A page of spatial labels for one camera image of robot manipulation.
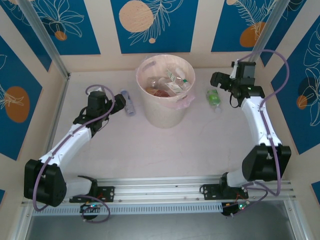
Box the grey slotted cable duct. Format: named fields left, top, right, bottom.
left=31, top=201, right=223, bottom=216

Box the cream ribbed plastic bin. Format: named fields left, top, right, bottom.
left=136, top=53, right=196, bottom=129

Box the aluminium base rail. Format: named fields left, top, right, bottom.
left=21, top=176, right=298, bottom=205

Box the aluminium frame post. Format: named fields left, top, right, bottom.
left=17, top=0, right=71, bottom=79
left=243, top=0, right=288, bottom=76

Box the aluminium side rail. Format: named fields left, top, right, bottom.
left=37, top=72, right=71, bottom=186

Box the small circuit board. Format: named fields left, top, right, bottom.
left=79, top=202, right=105, bottom=215
left=221, top=201, right=251, bottom=217

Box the clear blue tinted bottle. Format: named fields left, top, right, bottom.
left=120, top=88, right=138, bottom=118

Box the clear crumpled plastic bottle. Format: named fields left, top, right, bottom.
left=146, top=75, right=167, bottom=88

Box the clear bottle green band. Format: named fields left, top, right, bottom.
left=175, top=73, right=191, bottom=89

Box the red orange drink bottle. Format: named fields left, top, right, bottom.
left=145, top=86, right=170, bottom=98

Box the green lime label bottle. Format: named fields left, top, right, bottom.
left=206, top=88, right=223, bottom=114

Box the pink translucent bin liner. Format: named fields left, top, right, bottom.
left=136, top=53, right=197, bottom=111

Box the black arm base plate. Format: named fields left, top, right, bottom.
left=199, top=183, right=248, bottom=201
left=69, top=186, right=116, bottom=203

